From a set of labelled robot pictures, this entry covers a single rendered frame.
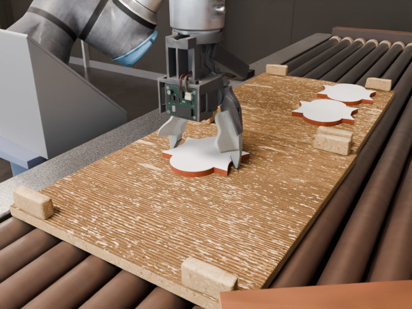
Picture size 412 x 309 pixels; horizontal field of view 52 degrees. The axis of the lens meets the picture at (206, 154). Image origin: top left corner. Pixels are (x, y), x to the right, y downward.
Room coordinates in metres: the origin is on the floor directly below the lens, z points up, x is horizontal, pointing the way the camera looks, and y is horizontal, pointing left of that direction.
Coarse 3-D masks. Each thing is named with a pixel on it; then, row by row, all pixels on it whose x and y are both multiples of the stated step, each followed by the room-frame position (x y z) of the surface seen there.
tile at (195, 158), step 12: (192, 144) 0.65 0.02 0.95; (204, 144) 0.65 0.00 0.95; (168, 156) 0.62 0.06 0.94; (180, 156) 0.60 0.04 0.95; (192, 156) 0.60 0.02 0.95; (204, 156) 0.60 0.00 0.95; (216, 156) 0.60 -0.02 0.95; (228, 156) 0.60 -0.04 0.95; (180, 168) 0.56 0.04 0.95; (192, 168) 0.56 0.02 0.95; (204, 168) 0.56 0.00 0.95; (216, 168) 0.57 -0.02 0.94; (228, 168) 0.58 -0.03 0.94
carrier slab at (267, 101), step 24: (264, 72) 1.17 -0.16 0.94; (240, 96) 0.95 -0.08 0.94; (264, 96) 0.95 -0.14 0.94; (288, 96) 0.95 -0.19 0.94; (312, 96) 0.95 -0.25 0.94; (384, 96) 0.95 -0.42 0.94; (264, 120) 0.80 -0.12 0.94; (288, 120) 0.80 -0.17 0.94; (360, 120) 0.80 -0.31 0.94; (312, 144) 0.69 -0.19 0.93; (360, 144) 0.68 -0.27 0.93
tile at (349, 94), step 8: (328, 88) 0.98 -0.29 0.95; (336, 88) 0.98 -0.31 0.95; (344, 88) 0.98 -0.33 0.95; (352, 88) 0.98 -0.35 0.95; (360, 88) 0.98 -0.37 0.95; (320, 96) 0.94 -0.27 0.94; (328, 96) 0.92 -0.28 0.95; (336, 96) 0.92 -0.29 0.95; (344, 96) 0.92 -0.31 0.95; (352, 96) 0.92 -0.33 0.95; (360, 96) 0.92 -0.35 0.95; (368, 96) 0.92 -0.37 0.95; (352, 104) 0.89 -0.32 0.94
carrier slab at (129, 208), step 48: (144, 144) 0.68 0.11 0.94; (288, 144) 0.68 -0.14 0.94; (48, 192) 0.51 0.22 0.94; (96, 192) 0.51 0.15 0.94; (144, 192) 0.51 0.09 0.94; (192, 192) 0.51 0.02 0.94; (240, 192) 0.51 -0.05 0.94; (288, 192) 0.51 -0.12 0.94; (96, 240) 0.40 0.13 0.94; (144, 240) 0.40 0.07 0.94; (192, 240) 0.40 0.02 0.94; (240, 240) 0.40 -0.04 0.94; (288, 240) 0.40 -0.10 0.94; (240, 288) 0.32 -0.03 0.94
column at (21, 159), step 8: (0, 136) 0.87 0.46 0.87; (0, 144) 0.83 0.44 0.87; (8, 144) 0.83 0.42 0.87; (16, 144) 0.83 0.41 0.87; (0, 152) 0.80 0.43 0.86; (8, 152) 0.79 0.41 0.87; (16, 152) 0.79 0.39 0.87; (24, 152) 0.79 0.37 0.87; (32, 152) 0.79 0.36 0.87; (8, 160) 0.78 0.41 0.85; (16, 160) 0.77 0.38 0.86; (24, 160) 0.75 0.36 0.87; (32, 160) 0.75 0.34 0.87; (40, 160) 0.77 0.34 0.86; (16, 168) 0.86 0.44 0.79; (24, 168) 0.85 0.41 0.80
